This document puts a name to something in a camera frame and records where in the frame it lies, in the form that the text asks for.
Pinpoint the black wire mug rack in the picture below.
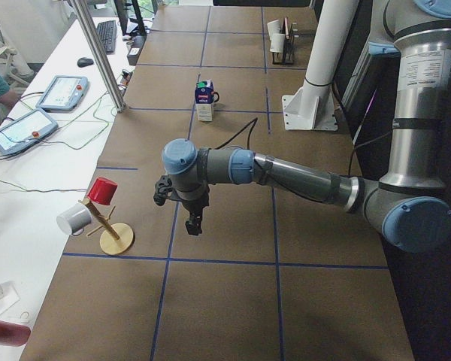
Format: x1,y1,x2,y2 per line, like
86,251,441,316
268,17,298,65

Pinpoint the far teach pendant tablet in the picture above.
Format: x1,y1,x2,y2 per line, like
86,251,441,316
36,75,89,113

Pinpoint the aluminium frame post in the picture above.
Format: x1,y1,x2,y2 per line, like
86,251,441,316
71,0,126,113

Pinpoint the black keyboard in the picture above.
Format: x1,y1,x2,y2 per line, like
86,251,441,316
96,20,117,54

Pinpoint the grey white cup on stand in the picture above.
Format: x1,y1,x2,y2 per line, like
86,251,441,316
56,203,92,235

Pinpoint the white ribbed HOME mug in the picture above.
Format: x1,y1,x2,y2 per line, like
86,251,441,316
269,33,286,53

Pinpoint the black computer mouse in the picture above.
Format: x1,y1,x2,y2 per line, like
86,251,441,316
77,57,94,68

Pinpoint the wooden mug tree stand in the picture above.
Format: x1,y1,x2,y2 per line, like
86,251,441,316
80,198,135,256

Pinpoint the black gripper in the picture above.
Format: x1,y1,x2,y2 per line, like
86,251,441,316
153,174,209,235

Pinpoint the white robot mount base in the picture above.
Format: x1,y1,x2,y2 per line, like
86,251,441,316
282,0,359,132

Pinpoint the teach pendant tablet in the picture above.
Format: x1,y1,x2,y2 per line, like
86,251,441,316
36,75,89,113
0,108,58,155

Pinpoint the dark red bottle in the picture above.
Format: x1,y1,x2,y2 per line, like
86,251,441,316
0,320,31,347

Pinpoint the near teach pendant tablet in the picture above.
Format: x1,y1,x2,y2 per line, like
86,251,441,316
0,108,58,155

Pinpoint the blue white milk carton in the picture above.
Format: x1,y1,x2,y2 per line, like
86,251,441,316
195,80,215,122

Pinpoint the red cup on stand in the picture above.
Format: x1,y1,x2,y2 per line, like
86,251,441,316
87,177,118,205

